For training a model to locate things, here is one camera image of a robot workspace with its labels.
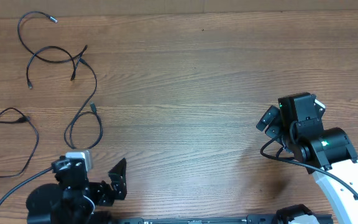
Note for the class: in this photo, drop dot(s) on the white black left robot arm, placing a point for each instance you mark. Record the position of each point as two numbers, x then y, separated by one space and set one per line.
73 199

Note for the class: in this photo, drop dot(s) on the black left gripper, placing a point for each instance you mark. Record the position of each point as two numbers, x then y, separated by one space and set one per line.
106 198

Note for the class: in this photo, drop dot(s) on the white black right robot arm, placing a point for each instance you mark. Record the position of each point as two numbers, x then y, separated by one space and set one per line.
327 154

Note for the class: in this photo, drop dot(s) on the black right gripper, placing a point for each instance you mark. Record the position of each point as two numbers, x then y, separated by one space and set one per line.
276 127

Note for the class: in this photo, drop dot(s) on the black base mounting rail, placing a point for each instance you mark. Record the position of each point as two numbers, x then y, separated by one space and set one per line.
250 219

